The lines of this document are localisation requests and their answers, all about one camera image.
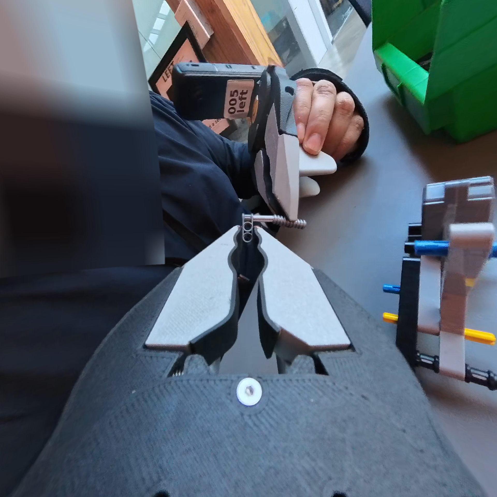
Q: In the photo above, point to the person's dark clothing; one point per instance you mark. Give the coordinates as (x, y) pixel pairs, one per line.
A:
(39, 349)

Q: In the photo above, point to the person's left hand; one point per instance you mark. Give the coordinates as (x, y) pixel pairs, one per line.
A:
(330, 116)

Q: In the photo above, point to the large green storage bin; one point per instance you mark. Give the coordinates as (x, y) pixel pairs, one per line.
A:
(458, 77)

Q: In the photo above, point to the grey lego shock absorber spring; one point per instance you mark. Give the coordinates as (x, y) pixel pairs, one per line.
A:
(264, 219)

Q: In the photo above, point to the wooden cabinet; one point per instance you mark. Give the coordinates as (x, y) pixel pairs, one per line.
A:
(240, 27)

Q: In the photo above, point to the person's left forearm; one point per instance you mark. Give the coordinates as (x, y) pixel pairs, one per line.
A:
(194, 163)

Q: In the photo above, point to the black framed sign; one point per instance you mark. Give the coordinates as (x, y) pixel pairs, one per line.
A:
(182, 42)

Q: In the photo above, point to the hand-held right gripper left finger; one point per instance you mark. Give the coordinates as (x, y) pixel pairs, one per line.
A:
(198, 303)

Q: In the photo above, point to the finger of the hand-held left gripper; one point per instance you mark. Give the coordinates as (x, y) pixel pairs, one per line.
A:
(287, 174)
(261, 171)

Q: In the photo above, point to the white glass display cabinet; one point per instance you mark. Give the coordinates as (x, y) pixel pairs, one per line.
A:
(306, 27)

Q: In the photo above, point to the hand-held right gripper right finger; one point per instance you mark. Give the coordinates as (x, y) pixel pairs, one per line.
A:
(299, 306)

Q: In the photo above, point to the grey and black lego assembly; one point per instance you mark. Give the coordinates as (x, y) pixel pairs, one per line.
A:
(458, 248)

